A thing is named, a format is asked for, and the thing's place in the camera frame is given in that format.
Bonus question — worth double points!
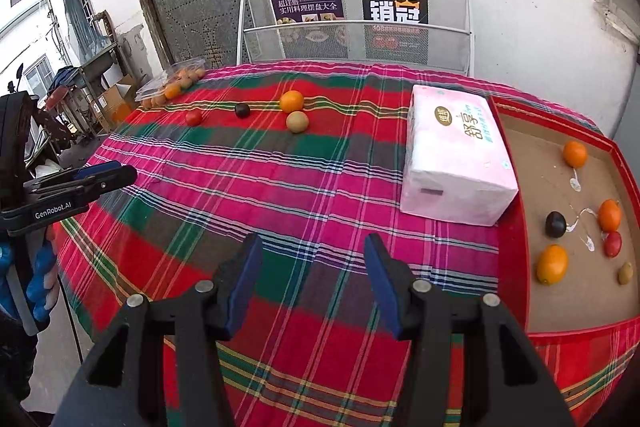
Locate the plaid tablecloth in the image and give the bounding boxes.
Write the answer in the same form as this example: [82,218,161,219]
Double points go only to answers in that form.
[53,58,640,427]

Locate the large yellow-orange orange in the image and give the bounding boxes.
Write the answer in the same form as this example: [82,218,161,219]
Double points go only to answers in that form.
[536,244,568,286]

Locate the red tomato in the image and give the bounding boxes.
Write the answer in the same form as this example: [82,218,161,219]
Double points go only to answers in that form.
[603,231,623,258]
[184,109,203,127]

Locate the small back orange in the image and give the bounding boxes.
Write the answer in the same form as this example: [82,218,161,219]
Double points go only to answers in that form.
[279,90,305,114]

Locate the white tissue pack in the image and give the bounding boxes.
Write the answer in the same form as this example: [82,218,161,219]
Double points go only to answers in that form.
[400,84,518,227]

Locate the white metal mesh rack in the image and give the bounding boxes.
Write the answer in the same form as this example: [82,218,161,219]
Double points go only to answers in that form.
[235,0,475,76]

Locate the plastic bag of fruits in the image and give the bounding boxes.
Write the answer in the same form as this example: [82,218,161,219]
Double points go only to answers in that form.
[134,57,206,108]

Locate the orange with stem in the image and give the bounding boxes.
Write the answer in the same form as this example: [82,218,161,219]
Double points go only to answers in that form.
[598,199,622,233]

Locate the blue gloved left hand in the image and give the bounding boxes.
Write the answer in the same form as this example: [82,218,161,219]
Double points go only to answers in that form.
[1,239,60,324]

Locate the dark plum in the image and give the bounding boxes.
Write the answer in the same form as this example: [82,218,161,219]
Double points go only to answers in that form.
[544,210,567,239]
[234,103,250,119]

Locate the metal workbench shelf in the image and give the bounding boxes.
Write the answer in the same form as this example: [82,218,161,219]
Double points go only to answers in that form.
[41,11,122,135]

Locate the cardboard boxes on floor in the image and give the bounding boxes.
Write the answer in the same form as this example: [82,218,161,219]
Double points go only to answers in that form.
[91,75,139,129]

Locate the kiwi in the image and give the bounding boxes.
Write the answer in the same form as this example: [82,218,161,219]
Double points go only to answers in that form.
[617,262,634,285]
[285,110,309,134]

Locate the red cardboard tray box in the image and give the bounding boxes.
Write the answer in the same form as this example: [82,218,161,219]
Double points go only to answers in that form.
[489,96,639,350]

